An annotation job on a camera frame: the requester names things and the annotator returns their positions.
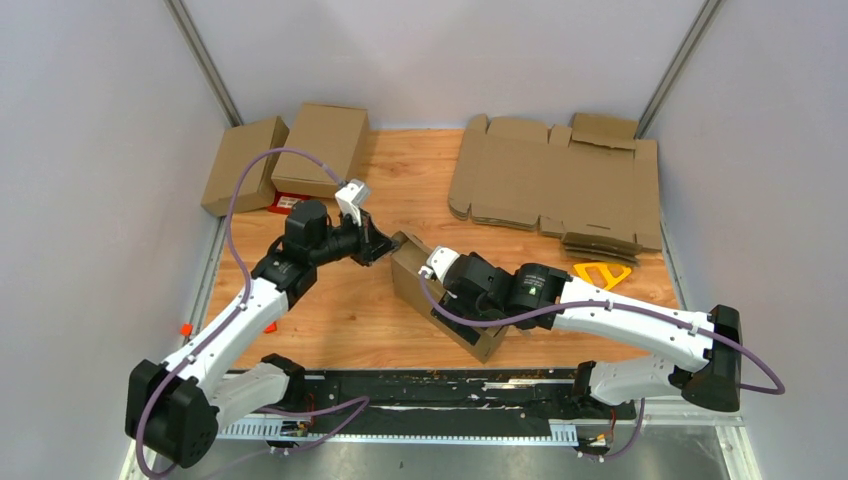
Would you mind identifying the stack of flat cardboard sheets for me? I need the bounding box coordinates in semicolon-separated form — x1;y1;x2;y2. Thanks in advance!
447;113;663;266

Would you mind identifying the folded cardboard box right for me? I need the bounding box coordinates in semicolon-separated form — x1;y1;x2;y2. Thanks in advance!
271;103;370;198

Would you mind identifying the red card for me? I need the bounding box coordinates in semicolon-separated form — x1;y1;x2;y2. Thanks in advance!
267;192;310;215

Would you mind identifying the yellow plastic triangle tool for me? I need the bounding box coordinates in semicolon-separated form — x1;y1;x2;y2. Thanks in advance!
573;262;633;290

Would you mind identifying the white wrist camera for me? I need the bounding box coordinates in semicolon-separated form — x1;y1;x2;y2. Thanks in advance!
335;179;371;226
418;246;460;282

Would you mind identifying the black metal base rail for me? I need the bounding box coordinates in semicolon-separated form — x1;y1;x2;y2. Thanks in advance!
139;367;747;446

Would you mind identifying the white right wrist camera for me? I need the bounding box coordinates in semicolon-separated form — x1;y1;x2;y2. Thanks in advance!
418;246;460;282

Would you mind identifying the folded cardboard box left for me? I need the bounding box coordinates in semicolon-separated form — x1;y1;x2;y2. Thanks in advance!
201;116;289;217

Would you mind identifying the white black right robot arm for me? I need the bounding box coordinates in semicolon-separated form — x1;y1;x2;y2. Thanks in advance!
420;247;742;418

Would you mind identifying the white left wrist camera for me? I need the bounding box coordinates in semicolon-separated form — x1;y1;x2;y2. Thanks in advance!
335;179;371;226

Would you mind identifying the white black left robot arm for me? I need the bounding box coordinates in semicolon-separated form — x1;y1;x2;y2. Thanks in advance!
125;200;399;468

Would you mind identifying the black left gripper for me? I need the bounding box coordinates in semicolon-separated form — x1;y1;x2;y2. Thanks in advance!
310;207;399;267

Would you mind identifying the brown cardboard box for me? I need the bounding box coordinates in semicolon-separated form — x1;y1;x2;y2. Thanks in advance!
389;230;510;365

